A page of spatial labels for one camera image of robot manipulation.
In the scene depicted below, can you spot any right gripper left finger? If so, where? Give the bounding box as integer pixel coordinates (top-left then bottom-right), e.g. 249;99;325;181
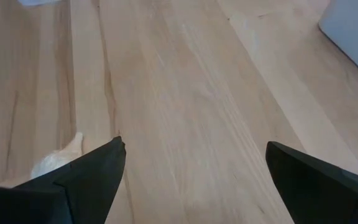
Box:
17;135;127;224

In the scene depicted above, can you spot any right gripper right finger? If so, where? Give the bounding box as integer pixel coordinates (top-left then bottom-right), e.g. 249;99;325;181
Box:
265;141;358;224

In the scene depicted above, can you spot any white garlic bulb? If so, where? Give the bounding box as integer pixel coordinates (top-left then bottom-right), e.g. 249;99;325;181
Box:
29;131;85;180

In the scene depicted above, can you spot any gray plastic basket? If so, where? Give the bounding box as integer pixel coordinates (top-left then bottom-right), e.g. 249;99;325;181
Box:
318;0;358;85

